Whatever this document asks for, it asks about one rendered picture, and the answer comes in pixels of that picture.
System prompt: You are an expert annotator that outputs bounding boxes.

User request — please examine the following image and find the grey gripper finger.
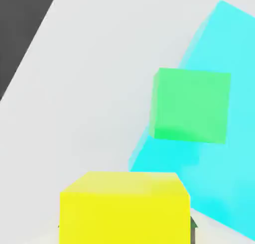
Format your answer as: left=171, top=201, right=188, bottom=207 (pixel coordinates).
left=190, top=215, right=220, bottom=244

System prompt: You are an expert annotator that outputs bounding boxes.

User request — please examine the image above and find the small yellow cube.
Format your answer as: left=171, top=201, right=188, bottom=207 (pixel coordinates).
left=59, top=171, right=191, bottom=244

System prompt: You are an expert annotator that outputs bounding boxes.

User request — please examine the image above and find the small green cube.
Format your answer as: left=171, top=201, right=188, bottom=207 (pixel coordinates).
left=148, top=67, right=232, bottom=145

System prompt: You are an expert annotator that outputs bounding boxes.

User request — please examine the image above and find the large cyan box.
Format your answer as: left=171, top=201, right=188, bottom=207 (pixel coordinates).
left=127, top=0, right=255, bottom=242

